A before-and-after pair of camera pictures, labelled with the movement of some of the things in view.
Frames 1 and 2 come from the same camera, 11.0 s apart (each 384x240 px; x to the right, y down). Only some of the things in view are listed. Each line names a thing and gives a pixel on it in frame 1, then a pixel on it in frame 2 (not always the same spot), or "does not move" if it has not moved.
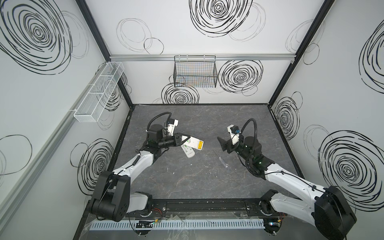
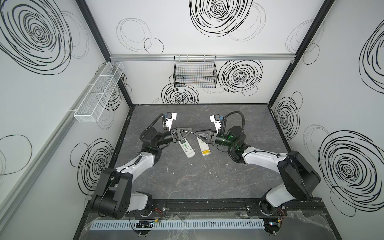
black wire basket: (197, 71) does not move
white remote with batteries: (195, 142) to (204, 147)
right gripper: (229, 145) to (212, 136)
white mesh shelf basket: (93, 105) does not move
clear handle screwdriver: (225, 165) to (187, 131)
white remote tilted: (188, 151) does not move
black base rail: (207, 208) does not move
